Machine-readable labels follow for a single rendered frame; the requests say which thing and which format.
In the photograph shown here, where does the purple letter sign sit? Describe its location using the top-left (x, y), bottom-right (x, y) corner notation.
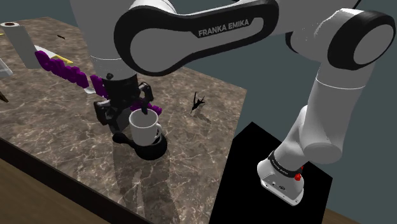
top-left (34, 50), bottom-right (163, 116)

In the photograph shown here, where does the black robot stand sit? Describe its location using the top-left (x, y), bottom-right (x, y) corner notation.
top-left (208, 121), bottom-right (333, 224)

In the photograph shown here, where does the white mug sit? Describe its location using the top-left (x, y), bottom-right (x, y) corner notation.
top-left (128, 108), bottom-right (164, 147)

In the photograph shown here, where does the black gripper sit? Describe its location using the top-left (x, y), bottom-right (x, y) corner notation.
top-left (94, 73), bottom-right (155, 133)

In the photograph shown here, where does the white and yellow knife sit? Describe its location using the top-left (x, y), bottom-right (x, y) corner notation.
top-left (33, 44), bottom-right (97, 95)

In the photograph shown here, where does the clear grey container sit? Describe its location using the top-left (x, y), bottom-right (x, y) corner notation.
top-left (0, 57), bottom-right (14, 78)

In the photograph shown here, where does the small black spiky figure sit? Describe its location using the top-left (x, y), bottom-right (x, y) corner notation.
top-left (189, 91), bottom-right (207, 115)

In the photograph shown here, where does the grey paper towel roll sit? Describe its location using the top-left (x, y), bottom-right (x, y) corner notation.
top-left (0, 21), bottom-right (43, 70)

